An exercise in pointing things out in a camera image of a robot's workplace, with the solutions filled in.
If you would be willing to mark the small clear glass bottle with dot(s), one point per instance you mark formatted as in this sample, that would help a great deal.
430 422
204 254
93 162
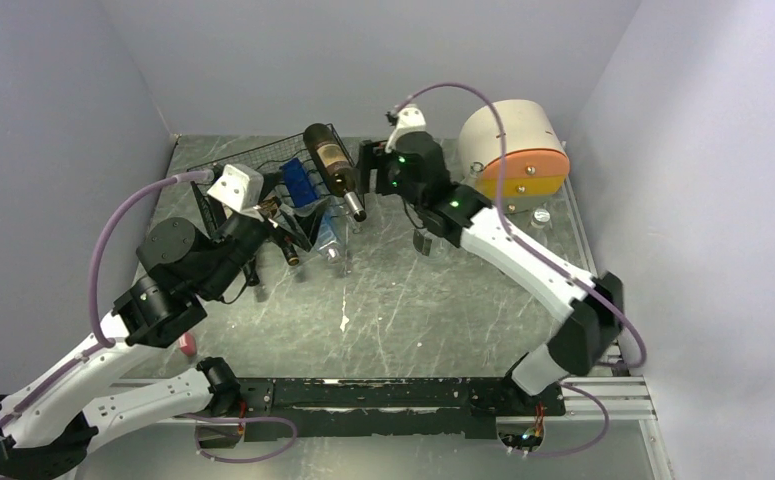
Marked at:
353 226

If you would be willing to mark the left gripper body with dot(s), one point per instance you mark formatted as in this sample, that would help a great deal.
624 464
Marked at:
295 230

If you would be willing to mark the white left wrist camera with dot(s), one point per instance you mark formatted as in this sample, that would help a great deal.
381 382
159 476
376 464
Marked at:
238 187

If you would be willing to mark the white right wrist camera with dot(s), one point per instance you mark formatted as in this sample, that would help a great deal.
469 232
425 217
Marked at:
405 120

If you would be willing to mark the round clear flask silver cap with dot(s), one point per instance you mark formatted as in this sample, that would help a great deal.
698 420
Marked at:
428 246

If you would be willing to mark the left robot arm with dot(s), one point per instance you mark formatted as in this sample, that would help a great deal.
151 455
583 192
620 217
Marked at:
48 428

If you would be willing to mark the black wire wine rack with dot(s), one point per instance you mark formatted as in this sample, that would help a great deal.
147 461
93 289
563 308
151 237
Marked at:
289 174

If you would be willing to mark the dark green wine bottle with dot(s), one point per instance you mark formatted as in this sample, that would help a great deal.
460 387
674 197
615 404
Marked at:
250 271

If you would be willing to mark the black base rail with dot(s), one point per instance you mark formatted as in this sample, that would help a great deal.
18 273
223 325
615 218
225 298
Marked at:
277 408

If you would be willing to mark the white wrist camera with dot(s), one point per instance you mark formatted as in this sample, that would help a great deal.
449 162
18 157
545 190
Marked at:
405 120
238 187

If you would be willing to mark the cream round bread box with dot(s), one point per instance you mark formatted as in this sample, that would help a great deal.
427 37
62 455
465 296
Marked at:
536 163

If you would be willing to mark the olive green wine bottle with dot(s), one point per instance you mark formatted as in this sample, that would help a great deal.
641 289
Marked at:
335 167

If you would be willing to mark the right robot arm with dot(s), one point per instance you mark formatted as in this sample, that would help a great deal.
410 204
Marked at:
582 305

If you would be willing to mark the tall clear empty bottle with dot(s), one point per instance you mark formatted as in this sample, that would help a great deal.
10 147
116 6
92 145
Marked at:
475 176

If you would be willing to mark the pink eraser block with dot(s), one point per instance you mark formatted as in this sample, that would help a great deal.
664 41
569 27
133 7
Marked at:
187 345

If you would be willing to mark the clear bottle silver cap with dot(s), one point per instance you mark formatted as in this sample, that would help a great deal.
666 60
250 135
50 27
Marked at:
540 219

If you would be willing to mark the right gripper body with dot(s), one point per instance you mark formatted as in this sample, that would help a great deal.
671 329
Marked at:
374 156

